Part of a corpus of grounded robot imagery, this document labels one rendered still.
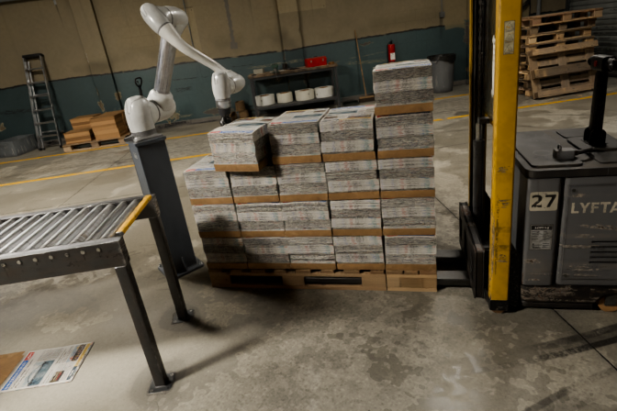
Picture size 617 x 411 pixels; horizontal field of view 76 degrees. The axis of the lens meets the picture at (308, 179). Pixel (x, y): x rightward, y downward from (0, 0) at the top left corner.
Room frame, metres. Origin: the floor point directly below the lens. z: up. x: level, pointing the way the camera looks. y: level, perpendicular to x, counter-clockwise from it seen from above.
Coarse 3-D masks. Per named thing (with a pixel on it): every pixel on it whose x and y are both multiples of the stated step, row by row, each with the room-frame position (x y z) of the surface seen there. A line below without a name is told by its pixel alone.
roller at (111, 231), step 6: (132, 204) 1.93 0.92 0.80; (138, 204) 1.96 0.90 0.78; (126, 210) 1.85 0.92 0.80; (132, 210) 1.87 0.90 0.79; (120, 216) 1.78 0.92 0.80; (126, 216) 1.79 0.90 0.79; (114, 222) 1.72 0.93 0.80; (120, 222) 1.72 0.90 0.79; (108, 228) 1.65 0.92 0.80; (114, 228) 1.65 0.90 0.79; (108, 234) 1.59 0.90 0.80; (114, 234) 1.62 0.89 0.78
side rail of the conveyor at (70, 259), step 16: (96, 240) 1.54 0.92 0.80; (112, 240) 1.51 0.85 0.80; (0, 256) 1.51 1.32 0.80; (16, 256) 1.49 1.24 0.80; (32, 256) 1.49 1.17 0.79; (48, 256) 1.49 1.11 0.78; (64, 256) 1.49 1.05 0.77; (80, 256) 1.50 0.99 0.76; (96, 256) 1.50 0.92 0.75; (112, 256) 1.50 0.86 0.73; (128, 256) 1.54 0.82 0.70; (0, 272) 1.48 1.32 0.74; (16, 272) 1.48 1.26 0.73; (32, 272) 1.49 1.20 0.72; (48, 272) 1.49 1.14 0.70; (64, 272) 1.49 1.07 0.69
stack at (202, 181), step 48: (192, 192) 2.30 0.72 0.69; (240, 192) 2.22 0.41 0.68; (288, 192) 2.14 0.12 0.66; (336, 192) 2.07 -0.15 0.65; (240, 240) 2.24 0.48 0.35; (288, 240) 2.15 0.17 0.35; (336, 240) 2.07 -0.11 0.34; (384, 240) 2.11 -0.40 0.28; (288, 288) 2.16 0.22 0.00; (336, 288) 2.08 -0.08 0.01; (384, 288) 2.00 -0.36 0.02
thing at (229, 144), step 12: (216, 132) 2.17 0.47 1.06; (228, 132) 2.14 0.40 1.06; (240, 132) 2.10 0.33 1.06; (252, 132) 2.08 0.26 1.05; (264, 132) 2.20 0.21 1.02; (216, 144) 2.17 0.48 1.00; (228, 144) 2.14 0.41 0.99; (240, 144) 2.11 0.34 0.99; (252, 144) 2.08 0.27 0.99; (264, 144) 2.19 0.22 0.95; (216, 156) 2.18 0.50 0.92; (228, 156) 2.15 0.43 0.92; (240, 156) 2.12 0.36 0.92; (252, 156) 2.09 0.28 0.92; (264, 156) 2.17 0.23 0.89
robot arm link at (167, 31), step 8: (168, 24) 2.50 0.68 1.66; (160, 32) 2.48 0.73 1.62; (168, 32) 2.47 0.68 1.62; (176, 32) 2.50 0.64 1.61; (168, 40) 2.48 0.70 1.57; (176, 40) 2.47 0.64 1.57; (184, 40) 2.50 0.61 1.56; (176, 48) 2.48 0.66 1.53; (184, 48) 2.47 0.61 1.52; (192, 48) 2.50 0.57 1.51; (192, 56) 2.49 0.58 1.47; (200, 56) 2.51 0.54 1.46; (208, 64) 2.53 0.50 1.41; (216, 64) 2.55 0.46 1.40; (232, 72) 2.53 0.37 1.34; (240, 80) 2.52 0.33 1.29; (240, 88) 2.52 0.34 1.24
